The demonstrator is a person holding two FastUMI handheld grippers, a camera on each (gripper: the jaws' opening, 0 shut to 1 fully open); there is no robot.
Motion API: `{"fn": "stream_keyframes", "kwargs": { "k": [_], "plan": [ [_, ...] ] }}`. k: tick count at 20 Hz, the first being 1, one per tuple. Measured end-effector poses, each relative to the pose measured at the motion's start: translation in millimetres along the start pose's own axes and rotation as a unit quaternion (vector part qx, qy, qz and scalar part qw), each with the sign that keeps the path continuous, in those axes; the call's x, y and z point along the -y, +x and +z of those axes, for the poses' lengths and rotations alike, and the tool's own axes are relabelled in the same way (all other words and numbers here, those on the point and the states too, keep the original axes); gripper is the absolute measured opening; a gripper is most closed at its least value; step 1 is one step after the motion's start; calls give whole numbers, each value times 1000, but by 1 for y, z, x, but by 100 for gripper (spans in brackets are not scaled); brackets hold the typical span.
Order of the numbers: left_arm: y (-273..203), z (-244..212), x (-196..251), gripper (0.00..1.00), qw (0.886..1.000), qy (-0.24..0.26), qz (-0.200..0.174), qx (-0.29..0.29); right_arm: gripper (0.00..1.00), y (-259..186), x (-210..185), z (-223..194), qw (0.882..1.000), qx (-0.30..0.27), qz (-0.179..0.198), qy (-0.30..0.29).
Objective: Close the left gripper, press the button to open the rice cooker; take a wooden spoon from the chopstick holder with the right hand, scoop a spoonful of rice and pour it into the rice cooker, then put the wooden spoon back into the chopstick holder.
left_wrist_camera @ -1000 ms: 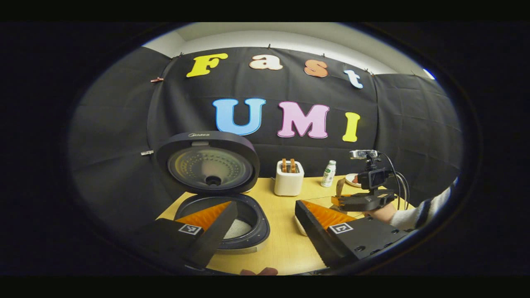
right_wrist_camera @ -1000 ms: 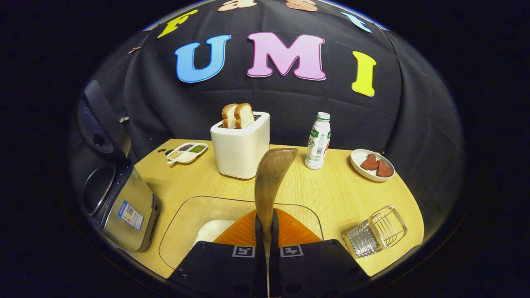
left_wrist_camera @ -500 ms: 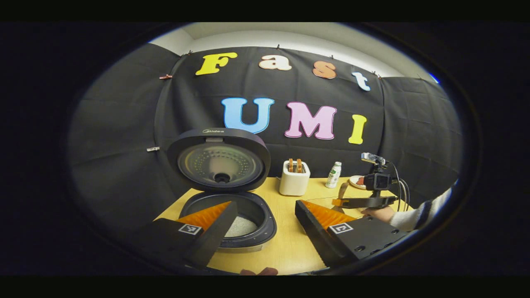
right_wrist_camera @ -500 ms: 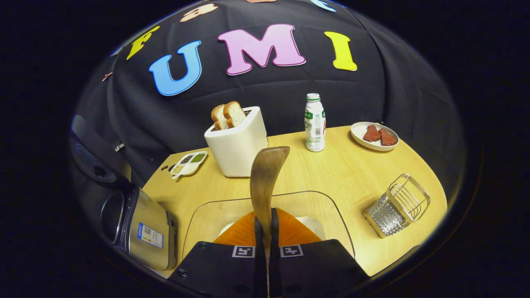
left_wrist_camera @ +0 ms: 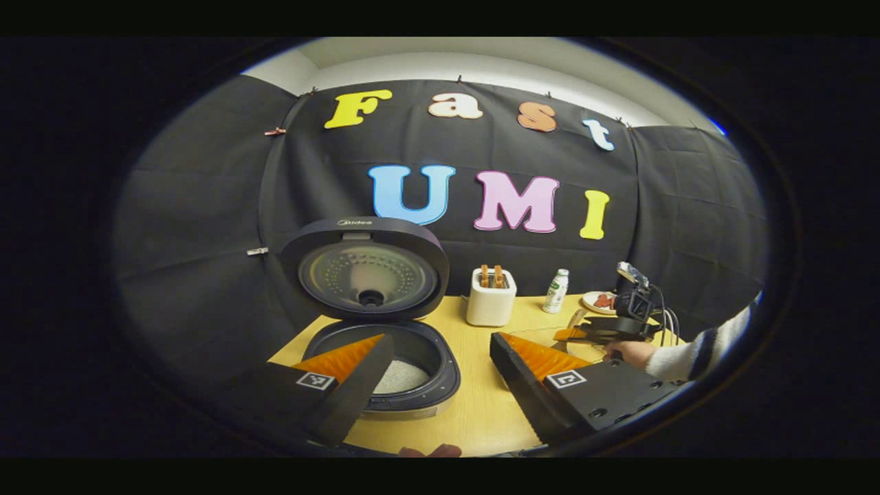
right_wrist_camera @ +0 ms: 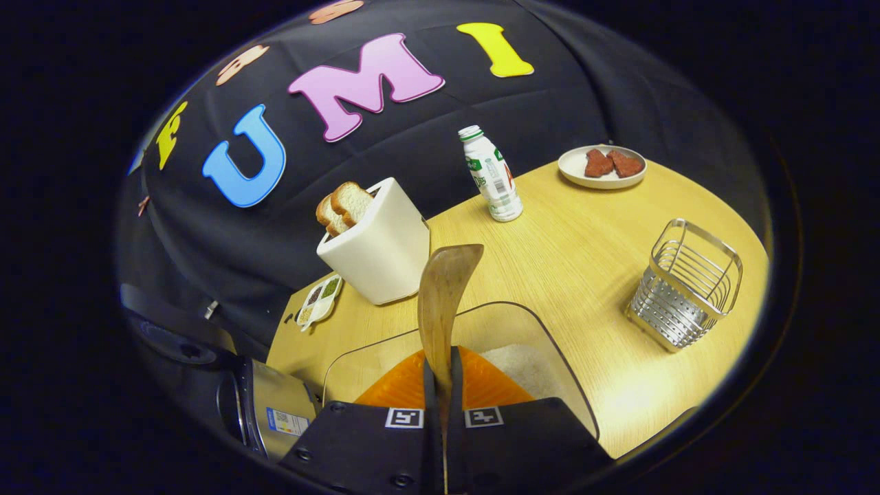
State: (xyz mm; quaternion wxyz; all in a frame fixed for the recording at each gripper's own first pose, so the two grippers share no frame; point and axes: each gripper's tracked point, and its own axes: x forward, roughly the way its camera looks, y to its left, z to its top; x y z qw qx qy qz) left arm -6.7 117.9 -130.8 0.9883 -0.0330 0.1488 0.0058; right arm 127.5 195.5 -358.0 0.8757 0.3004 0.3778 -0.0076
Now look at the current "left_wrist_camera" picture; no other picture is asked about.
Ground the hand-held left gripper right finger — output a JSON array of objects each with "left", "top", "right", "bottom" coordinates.
[{"left": 489, "top": 332, "right": 688, "bottom": 446}]

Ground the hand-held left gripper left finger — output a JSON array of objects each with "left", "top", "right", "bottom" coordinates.
[{"left": 230, "top": 333, "right": 396, "bottom": 448}]

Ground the dark grey rice cooker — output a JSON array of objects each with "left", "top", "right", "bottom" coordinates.
[{"left": 278, "top": 217, "right": 461, "bottom": 421}]

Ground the white round plate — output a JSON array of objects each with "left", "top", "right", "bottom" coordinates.
[{"left": 582, "top": 291, "right": 619, "bottom": 316}]

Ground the white plastic bottle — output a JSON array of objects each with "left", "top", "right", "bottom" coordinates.
[{"left": 542, "top": 269, "right": 570, "bottom": 314}]

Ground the white toaster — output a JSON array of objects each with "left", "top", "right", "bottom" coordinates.
[{"left": 466, "top": 265, "right": 518, "bottom": 327}]

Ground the black backdrop cloth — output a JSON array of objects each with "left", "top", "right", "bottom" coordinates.
[{"left": 113, "top": 74, "right": 769, "bottom": 386}]

